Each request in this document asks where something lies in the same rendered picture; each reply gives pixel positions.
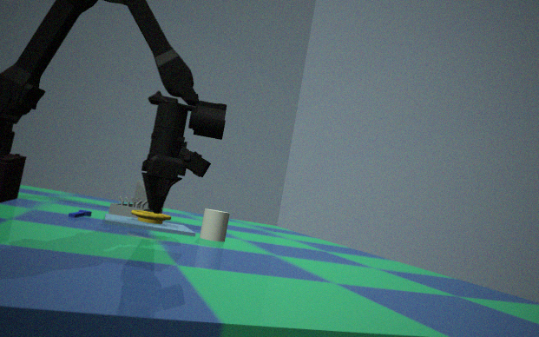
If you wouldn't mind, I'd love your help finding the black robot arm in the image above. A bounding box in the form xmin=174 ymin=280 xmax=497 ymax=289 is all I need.
xmin=0 ymin=0 xmax=227 ymax=177

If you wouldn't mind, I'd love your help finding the yellow plate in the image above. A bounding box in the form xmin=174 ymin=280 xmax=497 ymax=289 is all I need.
xmin=132 ymin=210 xmax=171 ymax=224

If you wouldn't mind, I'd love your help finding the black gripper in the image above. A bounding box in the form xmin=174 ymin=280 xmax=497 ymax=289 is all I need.
xmin=141 ymin=127 xmax=187 ymax=214

